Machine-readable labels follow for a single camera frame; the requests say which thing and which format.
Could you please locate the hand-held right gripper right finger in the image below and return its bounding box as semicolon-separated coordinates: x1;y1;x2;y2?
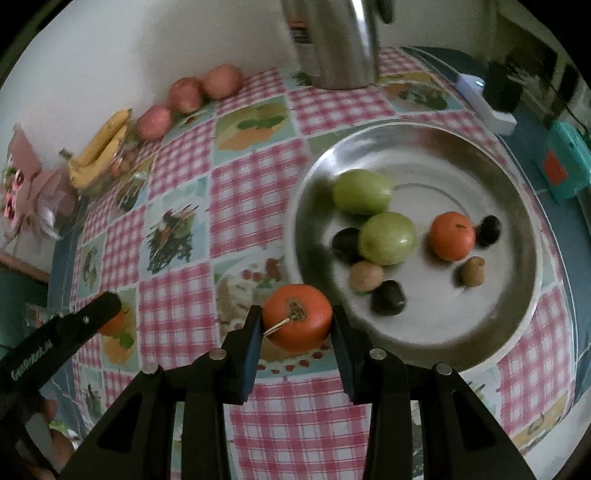
331;305;539;480

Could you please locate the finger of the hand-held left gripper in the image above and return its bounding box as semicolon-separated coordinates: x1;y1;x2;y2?
0;291;123;414

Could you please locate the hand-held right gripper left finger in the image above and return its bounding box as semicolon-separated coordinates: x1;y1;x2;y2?
58;305;264;480

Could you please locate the small orange tangerine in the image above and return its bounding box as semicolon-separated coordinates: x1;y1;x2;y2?
98;300;126;337

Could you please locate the orange tangerine with twig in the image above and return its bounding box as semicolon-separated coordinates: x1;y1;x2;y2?
262;284;333;354

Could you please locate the dark purple plum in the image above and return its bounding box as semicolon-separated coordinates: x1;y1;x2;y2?
370;280;407;317
331;227;363;265
475;215;502;247

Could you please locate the brown kiwi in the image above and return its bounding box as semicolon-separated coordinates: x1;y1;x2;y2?
458;257;486;288
348;261;385;292

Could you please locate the round green jujube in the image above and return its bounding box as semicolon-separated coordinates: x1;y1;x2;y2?
359;212;417;266

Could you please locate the round stainless steel plate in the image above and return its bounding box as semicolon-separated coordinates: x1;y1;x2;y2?
286;119;542;374

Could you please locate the large orange tangerine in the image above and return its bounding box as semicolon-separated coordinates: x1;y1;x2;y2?
427;211;476;261

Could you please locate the oval green jujube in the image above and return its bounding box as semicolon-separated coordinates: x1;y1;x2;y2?
332;169;395;215

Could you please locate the person's left hand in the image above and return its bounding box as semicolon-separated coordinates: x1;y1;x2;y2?
41;399;79;472

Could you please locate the clear plastic wrapper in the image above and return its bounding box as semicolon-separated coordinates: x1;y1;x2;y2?
25;302;63;326

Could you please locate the pink paper flower bouquet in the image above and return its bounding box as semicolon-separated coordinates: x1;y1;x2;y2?
0;122;77;252

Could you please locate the glass bowl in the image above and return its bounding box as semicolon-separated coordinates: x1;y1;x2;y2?
88;134;155;195

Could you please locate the yellow banana bunch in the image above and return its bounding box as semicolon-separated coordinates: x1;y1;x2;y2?
60;108;132;189

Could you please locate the red apple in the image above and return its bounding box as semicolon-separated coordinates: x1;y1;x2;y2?
167;78;205;114
203;65;244;100
136;105;174;140

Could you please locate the white power strip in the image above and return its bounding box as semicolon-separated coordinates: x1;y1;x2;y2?
455;74;517;136

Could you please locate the teal box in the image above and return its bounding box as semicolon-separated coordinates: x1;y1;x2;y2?
536;117;591;204

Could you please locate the black power adapter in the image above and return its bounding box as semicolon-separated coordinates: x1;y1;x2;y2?
482;60;525;114

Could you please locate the stainless steel thermos jug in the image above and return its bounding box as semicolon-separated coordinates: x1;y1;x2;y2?
279;0;398;90

